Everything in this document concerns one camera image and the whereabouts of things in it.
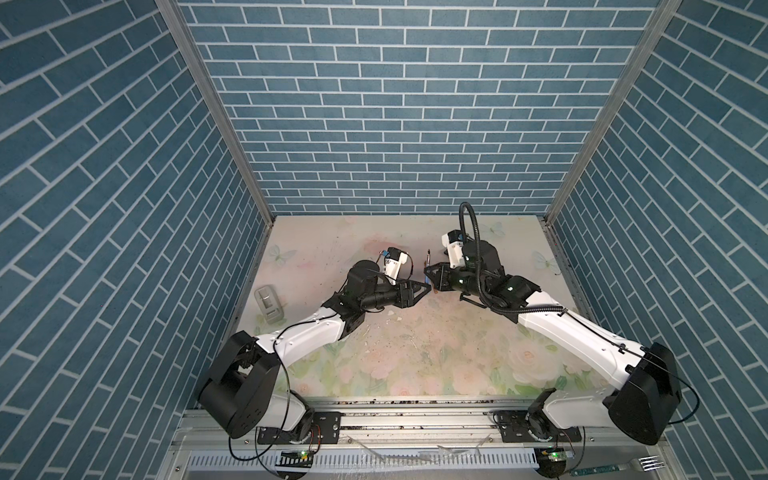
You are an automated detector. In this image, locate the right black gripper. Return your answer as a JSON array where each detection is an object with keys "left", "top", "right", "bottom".
[{"left": 422, "top": 260, "right": 488, "bottom": 300}]

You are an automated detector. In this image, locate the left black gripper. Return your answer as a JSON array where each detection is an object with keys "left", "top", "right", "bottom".
[{"left": 358, "top": 276, "right": 431, "bottom": 313}]

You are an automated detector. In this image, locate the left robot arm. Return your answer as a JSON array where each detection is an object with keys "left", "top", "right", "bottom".
[{"left": 198, "top": 260, "right": 431, "bottom": 441}]

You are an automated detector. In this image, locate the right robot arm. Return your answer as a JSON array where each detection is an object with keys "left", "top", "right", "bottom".
[{"left": 424, "top": 230, "right": 682, "bottom": 445}]

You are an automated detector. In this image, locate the grey stapler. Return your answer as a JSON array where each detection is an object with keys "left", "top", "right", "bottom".
[{"left": 254, "top": 285, "right": 284, "bottom": 324}]

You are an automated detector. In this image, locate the metal fork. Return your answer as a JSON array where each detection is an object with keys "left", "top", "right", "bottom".
[{"left": 570, "top": 456, "right": 666, "bottom": 477}]

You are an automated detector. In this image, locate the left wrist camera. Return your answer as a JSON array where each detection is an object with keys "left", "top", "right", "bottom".
[{"left": 382, "top": 247, "right": 410, "bottom": 285}]

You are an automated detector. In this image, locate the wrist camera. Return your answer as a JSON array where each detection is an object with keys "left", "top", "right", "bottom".
[
  {"left": 382, "top": 247, "right": 410, "bottom": 285},
  {"left": 441, "top": 229, "right": 466, "bottom": 269}
]

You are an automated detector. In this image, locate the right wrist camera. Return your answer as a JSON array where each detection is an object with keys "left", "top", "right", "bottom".
[{"left": 441, "top": 229, "right": 466, "bottom": 269}]

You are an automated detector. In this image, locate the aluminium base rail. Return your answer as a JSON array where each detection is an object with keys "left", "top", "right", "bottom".
[{"left": 158, "top": 397, "right": 684, "bottom": 479}]

